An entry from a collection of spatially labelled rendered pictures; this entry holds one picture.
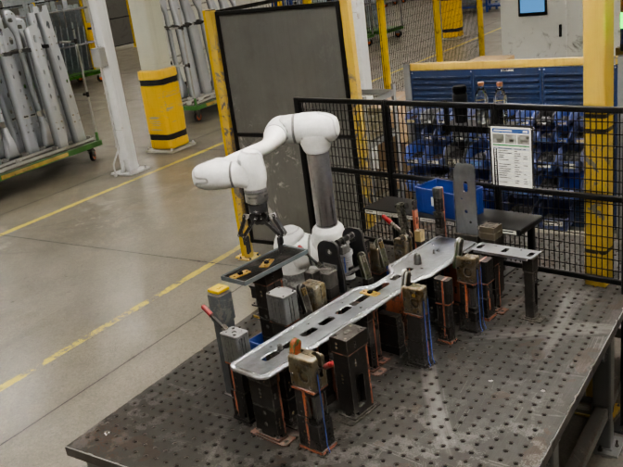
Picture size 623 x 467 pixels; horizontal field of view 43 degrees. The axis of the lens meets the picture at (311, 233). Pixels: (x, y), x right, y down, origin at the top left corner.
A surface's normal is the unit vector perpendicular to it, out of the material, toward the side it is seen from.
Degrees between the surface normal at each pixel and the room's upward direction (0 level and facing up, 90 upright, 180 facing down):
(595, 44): 91
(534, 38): 90
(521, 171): 90
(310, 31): 89
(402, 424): 0
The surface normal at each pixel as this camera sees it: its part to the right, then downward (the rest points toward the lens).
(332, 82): -0.51, 0.36
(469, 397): -0.12, -0.94
